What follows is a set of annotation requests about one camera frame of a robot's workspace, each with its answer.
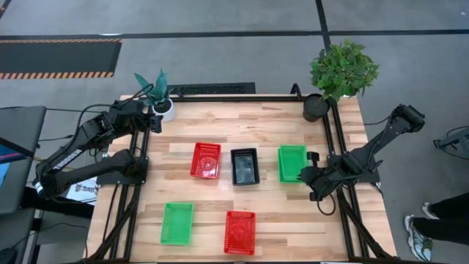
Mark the black side desk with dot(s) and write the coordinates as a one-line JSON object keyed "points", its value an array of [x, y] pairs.
{"points": [[62, 209]]}

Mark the grey tripod stand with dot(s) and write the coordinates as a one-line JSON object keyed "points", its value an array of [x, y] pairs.
{"points": [[452, 141]]}

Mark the snake plant in white pot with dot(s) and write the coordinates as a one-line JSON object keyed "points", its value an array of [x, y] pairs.
{"points": [[166, 110]]}

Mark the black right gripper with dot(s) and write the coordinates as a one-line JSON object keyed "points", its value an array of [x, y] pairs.
{"points": [[317, 177]]}

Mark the white printed paper sign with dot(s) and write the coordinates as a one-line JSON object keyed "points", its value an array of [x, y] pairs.
{"points": [[82, 191]]}

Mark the person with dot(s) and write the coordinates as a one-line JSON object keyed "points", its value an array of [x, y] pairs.
{"points": [[447, 220]]}

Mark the black plastic basket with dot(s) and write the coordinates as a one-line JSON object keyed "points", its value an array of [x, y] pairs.
{"points": [[244, 166]]}

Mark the dark grey desk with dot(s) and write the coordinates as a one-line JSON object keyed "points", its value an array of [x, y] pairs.
{"points": [[22, 124]]}

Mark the leafy green plant black pot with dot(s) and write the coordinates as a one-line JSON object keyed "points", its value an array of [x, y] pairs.
{"points": [[344, 69]]}

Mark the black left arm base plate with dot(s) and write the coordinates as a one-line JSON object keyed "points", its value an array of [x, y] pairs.
{"points": [[121, 179]]}

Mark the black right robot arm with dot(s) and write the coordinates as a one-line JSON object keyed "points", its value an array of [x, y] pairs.
{"points": [[381, 143]]}

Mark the black computer monitor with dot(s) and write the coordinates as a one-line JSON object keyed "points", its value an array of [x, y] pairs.
{"points": [[5, 154]]}

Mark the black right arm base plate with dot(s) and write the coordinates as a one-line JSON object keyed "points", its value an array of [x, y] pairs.
{"points": [[372, 178]]}

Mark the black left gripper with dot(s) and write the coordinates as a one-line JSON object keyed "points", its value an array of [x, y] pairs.
{"points": [[152, 122]]}

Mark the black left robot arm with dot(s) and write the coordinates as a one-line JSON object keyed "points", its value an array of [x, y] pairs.
{"points": [[69, 157]]}

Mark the black perforated floor strip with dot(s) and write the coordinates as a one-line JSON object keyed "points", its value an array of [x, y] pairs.
{"points": [[212, 88]]}

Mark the black hazard striped floor mat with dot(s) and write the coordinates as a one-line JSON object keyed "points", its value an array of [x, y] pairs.
{"points": [[55, 56]]}

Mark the black aluminium frame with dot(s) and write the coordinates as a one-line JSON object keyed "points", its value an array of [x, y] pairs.
{"points": [[220, 98]]}

